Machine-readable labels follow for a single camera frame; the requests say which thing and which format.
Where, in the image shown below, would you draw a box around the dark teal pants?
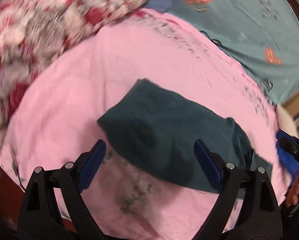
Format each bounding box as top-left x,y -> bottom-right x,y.
97,79 -> 272,192

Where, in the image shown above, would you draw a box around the right hand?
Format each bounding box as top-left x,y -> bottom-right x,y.
286,172 -> 299,207

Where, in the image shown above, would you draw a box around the blue red garment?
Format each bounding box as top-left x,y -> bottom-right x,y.
276,130 -> 299,181

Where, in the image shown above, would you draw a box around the cream quilted pillow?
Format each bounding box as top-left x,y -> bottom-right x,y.
276,105 -> 299,138

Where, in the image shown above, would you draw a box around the pink floral bed sheet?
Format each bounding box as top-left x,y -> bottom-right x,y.
0,9 -> 288,239

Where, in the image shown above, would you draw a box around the teal heart-print sheet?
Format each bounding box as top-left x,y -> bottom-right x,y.
169,0 -> 299,104

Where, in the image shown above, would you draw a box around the red white floral quilt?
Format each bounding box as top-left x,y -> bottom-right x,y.
0,0 -> 148,148

